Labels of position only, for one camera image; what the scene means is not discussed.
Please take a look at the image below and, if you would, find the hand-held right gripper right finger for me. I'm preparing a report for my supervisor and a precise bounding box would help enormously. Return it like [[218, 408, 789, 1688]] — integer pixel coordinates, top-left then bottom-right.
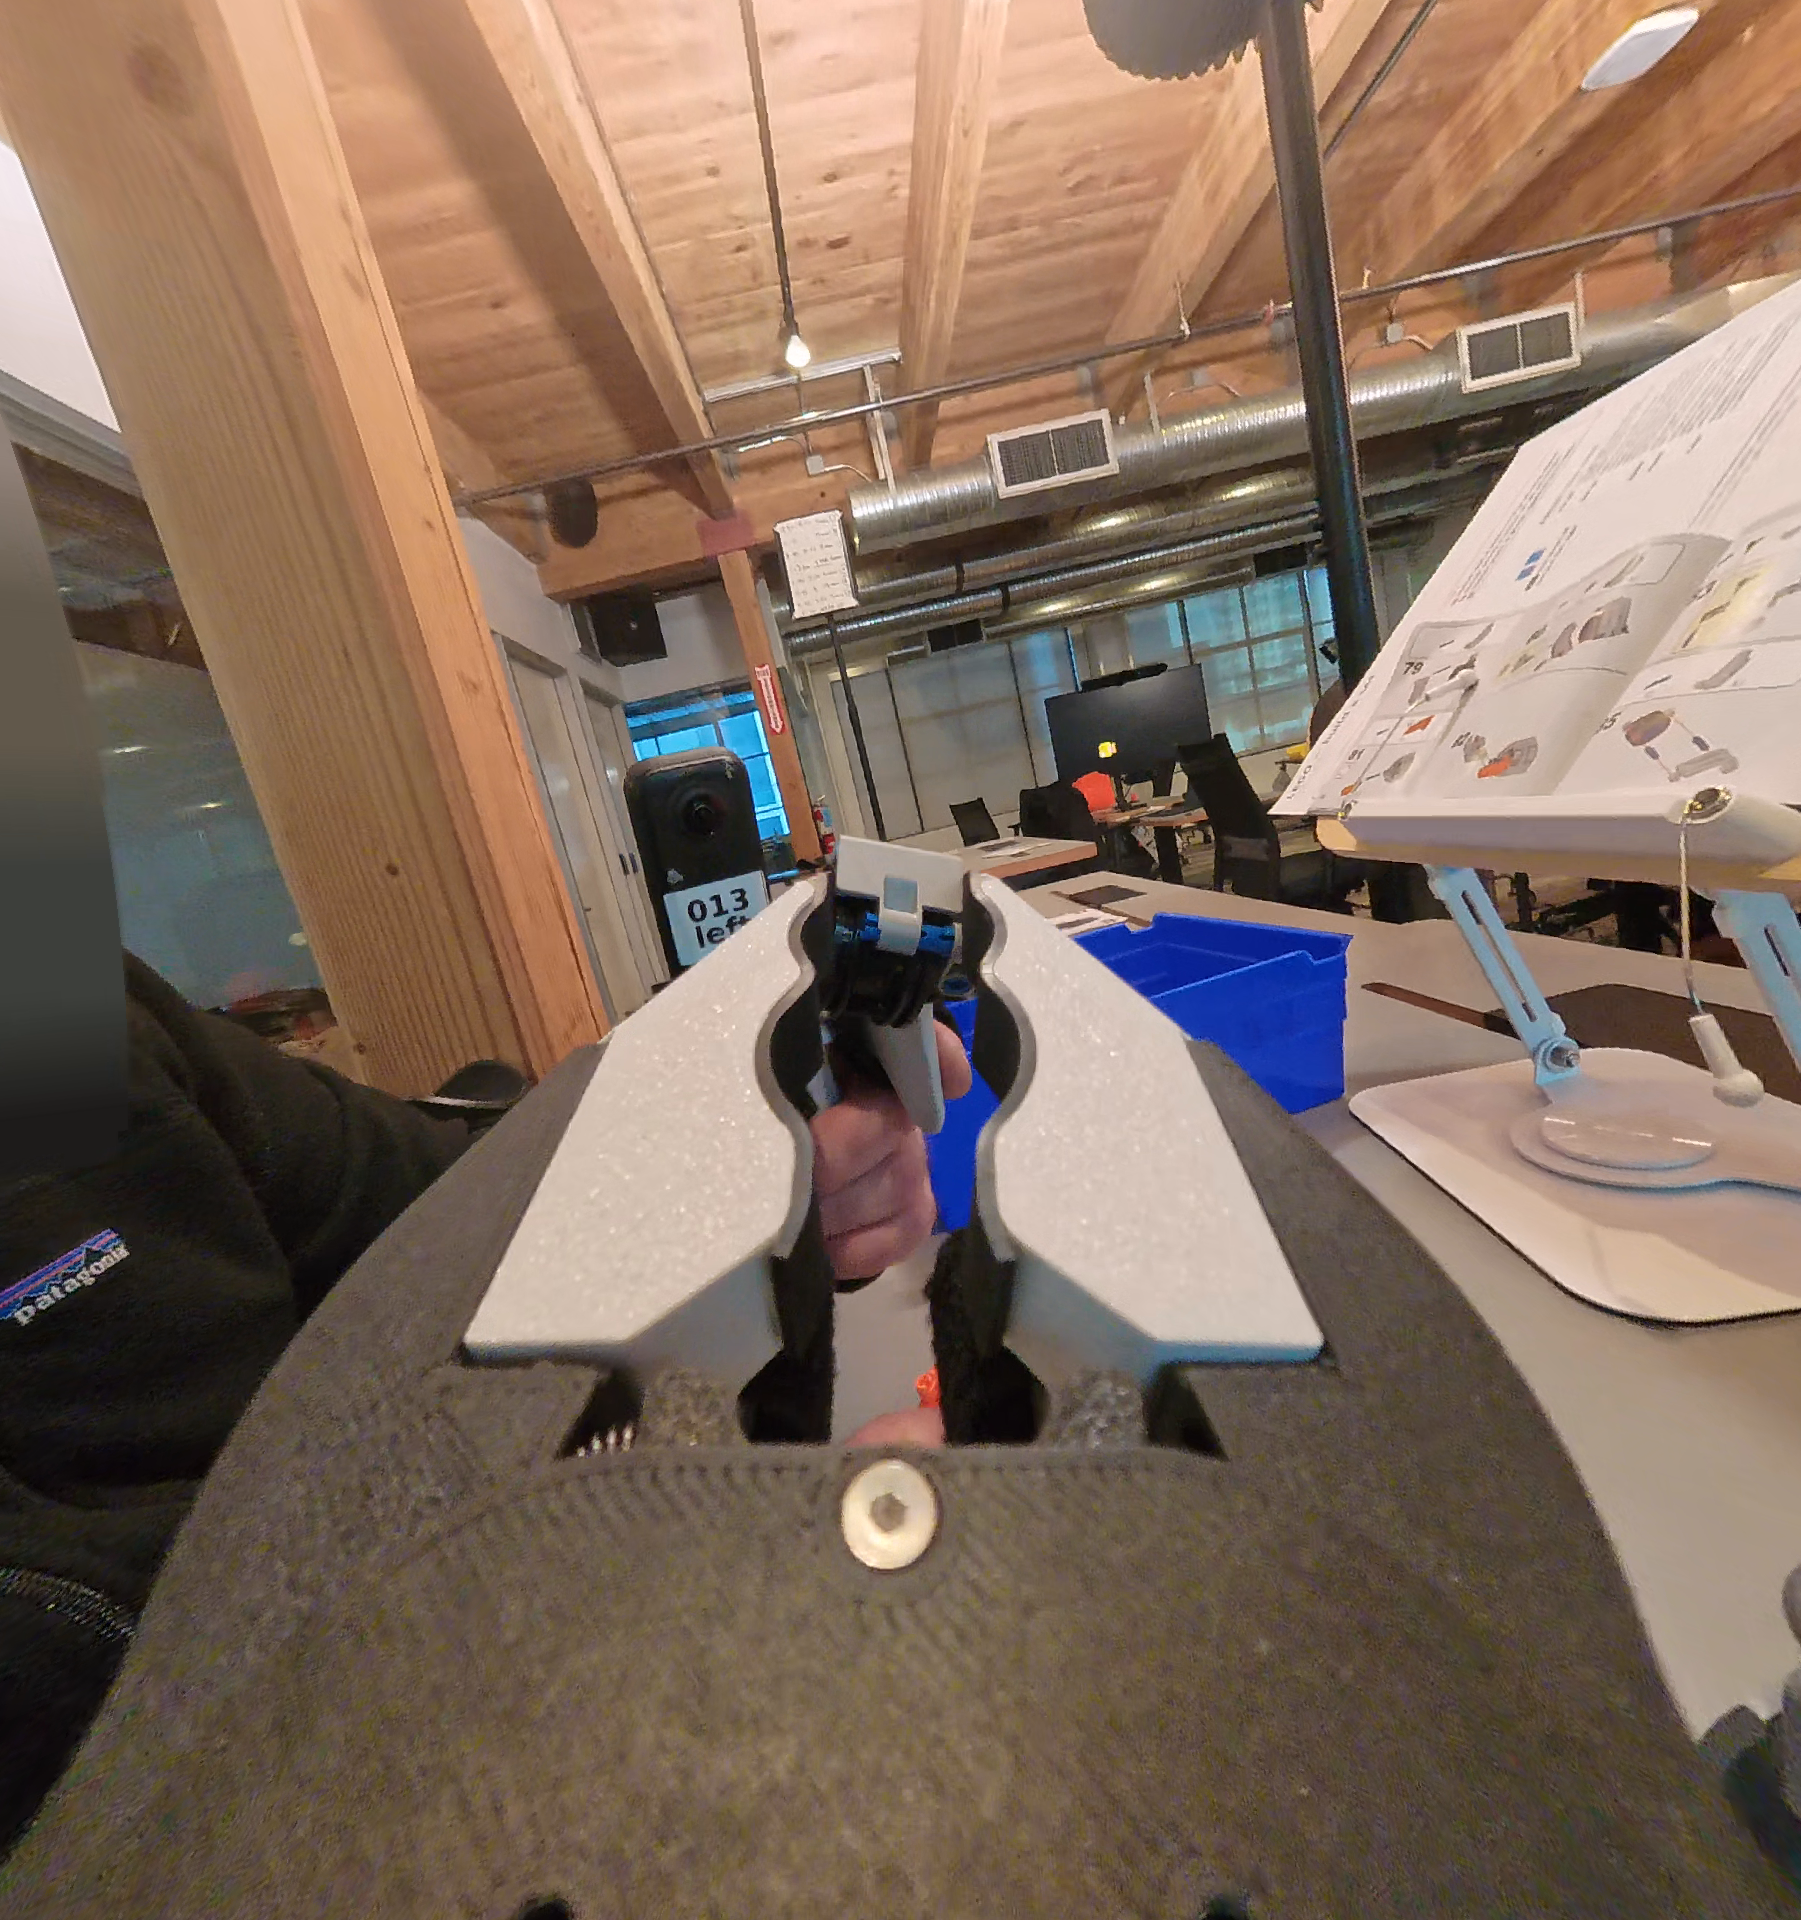
[[966, 877, 1328, 1406]]

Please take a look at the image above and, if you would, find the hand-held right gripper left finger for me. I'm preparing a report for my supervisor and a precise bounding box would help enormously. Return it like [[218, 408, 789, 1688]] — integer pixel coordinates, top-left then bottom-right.
[[466, 887, 843, 1419]]

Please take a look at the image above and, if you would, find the person's left hand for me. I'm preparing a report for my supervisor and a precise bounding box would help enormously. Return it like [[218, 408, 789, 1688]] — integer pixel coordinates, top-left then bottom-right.
[[811, 1020, 976, 1286]]

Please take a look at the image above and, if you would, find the blue plastic bin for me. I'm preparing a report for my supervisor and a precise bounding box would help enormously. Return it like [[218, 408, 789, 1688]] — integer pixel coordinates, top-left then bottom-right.
[[931, 916, 1355, 1233]]

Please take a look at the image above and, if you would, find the black office chair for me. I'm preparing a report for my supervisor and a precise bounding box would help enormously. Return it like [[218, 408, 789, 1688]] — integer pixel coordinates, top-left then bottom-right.
[[1170, 737, 1352, 918]]

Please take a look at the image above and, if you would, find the black monitor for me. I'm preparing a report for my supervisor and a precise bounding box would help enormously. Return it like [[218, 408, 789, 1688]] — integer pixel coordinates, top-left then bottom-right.
[[1045, 661, 1214, 799]]

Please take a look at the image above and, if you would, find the white book stand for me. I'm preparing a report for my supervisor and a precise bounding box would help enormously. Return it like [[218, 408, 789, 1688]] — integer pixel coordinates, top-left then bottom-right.
[[1307, 786, 1801, 1329]]

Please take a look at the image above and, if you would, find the open instruction booklet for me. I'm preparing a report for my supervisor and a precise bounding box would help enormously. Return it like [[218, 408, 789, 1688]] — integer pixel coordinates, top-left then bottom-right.
[[1271, 247, 1801, 828]]

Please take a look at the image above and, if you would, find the black ceiling pole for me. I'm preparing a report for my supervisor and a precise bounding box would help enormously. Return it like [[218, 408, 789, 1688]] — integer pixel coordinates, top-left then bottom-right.
[[1081, 0, 1427, 927]]

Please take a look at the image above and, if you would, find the wooden post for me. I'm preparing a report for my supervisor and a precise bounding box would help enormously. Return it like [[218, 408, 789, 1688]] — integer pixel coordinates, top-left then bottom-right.
[[0, 0, 616, 1098]]

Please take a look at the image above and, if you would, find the silver ventilation duct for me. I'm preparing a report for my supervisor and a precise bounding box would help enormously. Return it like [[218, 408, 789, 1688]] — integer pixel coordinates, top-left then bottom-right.
[[840, 286, 1801, 559]]

